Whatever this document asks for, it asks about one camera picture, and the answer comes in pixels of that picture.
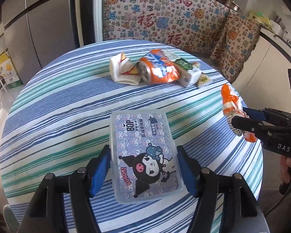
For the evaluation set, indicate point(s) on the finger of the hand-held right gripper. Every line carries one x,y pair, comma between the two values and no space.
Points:
247,125
254,113

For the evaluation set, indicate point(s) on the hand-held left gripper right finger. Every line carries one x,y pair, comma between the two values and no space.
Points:
186,172

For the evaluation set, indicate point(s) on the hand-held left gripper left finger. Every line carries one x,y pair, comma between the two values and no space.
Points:
100,172

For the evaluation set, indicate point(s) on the orange snack wrapper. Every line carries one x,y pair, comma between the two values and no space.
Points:
229,99

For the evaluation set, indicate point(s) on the cartoon print plastic box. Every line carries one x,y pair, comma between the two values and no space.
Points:
145,150

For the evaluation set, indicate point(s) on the person's right hand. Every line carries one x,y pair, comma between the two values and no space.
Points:
287,172

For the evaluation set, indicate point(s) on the white kitchen counter cabinet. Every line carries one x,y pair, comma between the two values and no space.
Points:
269,60

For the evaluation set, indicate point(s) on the round striped tablecloth table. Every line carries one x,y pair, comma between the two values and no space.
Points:
63,126

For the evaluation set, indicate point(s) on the small white snack packet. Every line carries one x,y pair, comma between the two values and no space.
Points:
203,80

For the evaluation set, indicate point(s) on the small printed blanket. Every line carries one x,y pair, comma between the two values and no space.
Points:
235,43

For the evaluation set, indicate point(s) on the green white carton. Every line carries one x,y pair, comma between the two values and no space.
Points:
188,75

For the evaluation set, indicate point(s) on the white knife block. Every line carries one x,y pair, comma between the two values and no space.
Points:
280,25

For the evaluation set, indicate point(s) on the green yellow tissue box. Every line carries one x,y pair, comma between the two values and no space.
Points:
259,19

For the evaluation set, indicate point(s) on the orange blue snack bag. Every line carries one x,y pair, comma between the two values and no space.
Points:
162,70

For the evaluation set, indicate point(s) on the white folded snack bag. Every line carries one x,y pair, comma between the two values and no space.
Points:
118,70

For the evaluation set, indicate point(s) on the steel pot with lid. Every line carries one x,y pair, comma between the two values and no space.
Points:
229,3

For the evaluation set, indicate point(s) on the large printed blanket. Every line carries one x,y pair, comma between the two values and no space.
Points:
160,17

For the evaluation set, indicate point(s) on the yellow cardboard box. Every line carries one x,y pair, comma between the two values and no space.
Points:
7,70

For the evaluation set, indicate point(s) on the grey refrigerator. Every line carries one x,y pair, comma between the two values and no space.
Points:
38,29

